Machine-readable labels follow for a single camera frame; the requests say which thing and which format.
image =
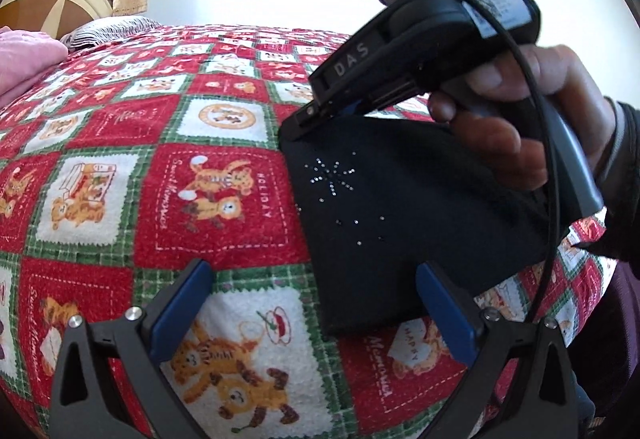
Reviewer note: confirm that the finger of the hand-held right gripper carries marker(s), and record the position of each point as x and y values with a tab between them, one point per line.
310	116

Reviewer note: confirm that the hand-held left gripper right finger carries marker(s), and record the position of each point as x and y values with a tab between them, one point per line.
447	314

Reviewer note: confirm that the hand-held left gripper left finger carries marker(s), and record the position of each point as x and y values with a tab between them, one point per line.
182	309

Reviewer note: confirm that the black pants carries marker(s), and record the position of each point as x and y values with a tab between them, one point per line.
400	219

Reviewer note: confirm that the person's right forearm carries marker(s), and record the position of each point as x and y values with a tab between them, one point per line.
625	169

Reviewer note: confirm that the person's right hand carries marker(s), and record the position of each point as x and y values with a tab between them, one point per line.
500	139

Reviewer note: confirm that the red checkered printed blanket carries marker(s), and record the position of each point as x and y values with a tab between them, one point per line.
150	169

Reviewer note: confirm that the person's dark clothing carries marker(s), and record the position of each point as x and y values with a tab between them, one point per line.
615	344

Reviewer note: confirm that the grey striped pillow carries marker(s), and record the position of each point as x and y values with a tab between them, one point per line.
110	29

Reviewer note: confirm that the pink pillow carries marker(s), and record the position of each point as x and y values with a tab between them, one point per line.
25	59

